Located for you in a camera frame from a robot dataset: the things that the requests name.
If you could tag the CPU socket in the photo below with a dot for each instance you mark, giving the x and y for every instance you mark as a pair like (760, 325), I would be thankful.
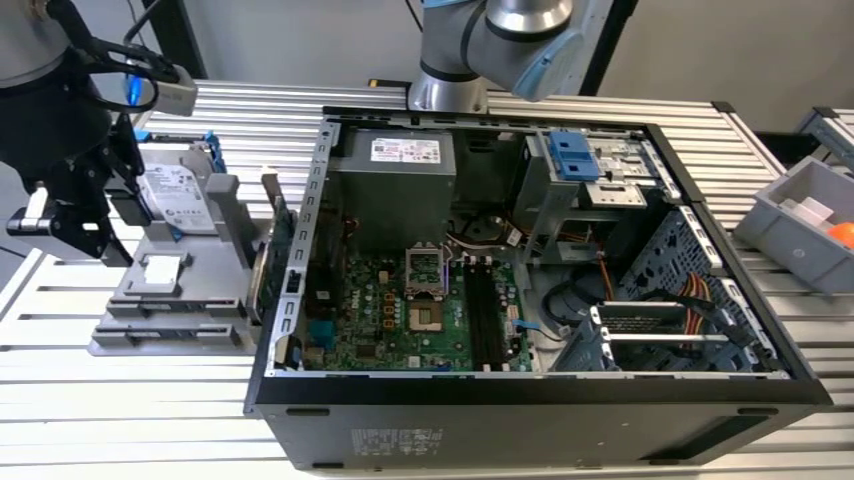
(428, 316)

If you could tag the silver CPU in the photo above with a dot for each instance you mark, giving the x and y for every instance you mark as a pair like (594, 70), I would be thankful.
(162, 270)

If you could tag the grey plastic bin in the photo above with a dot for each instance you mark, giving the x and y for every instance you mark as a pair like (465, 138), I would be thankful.
(788, 260)

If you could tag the black frame post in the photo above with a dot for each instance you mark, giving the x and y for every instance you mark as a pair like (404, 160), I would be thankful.
(182, 47)
(617, 45)

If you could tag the black metal PC case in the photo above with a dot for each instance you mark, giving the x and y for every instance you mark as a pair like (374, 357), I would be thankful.
(534, 430)

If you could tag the green graphics card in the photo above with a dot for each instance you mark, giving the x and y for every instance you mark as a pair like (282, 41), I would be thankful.
(277, 250)

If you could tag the orange ball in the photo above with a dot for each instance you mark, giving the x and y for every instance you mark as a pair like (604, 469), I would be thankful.
(843, 235)

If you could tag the metal drive cage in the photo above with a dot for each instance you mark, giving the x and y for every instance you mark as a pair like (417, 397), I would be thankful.
(614, 195)

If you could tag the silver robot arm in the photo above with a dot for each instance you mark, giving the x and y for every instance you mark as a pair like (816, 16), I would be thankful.
(454, 50)

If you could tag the hard disk in blue carrier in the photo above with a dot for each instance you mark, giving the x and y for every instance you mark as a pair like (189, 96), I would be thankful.
(177, 190)

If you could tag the black RAM slot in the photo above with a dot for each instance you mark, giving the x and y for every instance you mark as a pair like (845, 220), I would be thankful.
(502, 313)
(484, 313)
(474, 313)
(493, 313)

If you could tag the small white box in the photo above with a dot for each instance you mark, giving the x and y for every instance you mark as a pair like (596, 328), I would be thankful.
(810, 210)

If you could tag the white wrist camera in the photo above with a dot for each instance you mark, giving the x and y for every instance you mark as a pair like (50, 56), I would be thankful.
(179, 95)

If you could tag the grey parts rack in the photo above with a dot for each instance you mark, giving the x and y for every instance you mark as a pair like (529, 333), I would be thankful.
(174, 345)

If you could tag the green motherboard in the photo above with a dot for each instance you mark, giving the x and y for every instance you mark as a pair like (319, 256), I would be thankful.
(428, 350)

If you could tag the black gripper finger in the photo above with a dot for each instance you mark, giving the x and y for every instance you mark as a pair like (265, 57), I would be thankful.
(74, 225)
(130, 200)

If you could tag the grey power supply unit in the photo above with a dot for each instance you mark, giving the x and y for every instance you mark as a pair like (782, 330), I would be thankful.
(401, 200)

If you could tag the small black yellow connector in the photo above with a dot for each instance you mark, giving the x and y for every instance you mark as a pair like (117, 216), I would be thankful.
(387, 83)

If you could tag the metal disk bay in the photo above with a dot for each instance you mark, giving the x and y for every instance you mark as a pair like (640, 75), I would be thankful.
(641, 325)

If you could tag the blue drive caddy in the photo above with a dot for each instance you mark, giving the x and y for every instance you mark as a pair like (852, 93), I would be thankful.
(570, 157)

